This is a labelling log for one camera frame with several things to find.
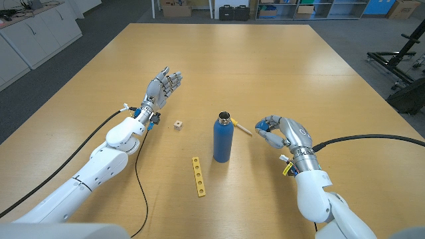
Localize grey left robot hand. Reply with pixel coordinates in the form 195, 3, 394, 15
142, 66, 183, 110

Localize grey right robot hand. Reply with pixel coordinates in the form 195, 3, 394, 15
254, 115, 315, 155

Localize blue metal bottle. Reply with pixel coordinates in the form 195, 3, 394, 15
212, 111, 235, 164

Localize wooden peg with yellow head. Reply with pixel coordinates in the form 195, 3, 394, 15
230, 117, 253, 136

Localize large cardboard box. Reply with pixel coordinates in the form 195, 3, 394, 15
161, 2, 193, 18

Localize black hard case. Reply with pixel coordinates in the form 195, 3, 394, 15
218, 4, 235, 21
234, 5, 251, 22

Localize yellow perforated strip block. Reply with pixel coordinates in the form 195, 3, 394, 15
191, 156, 207, 198

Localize small cardboard box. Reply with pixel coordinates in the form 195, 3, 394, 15
296, 5, 315, 19

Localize black metal wheeled stand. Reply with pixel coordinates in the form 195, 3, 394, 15
367, 19, 425, 90

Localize grey metal shelf unit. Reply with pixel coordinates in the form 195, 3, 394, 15
254, 0, 370, 21

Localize white cabinet row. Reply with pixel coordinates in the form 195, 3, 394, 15
0, 0, 83, 92

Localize blue panel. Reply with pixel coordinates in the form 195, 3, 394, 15
363, 0, 388, 15

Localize tilted cardboard box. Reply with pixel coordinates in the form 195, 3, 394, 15
386, 0, 422, 20

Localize grey robot torso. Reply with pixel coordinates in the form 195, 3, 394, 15
0, 222, 131, 239

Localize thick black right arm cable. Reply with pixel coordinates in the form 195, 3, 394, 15
312, 133, 425, 153

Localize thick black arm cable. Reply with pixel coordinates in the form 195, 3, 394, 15
312, 133, 425, 153
0, 106, 135, 218

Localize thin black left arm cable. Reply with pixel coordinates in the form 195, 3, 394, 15
130, 127, 149, 238

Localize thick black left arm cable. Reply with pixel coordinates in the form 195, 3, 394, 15
0, 106, 135, 218

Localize black cables on cabinet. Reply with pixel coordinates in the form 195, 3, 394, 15
0, 8, 21, 22

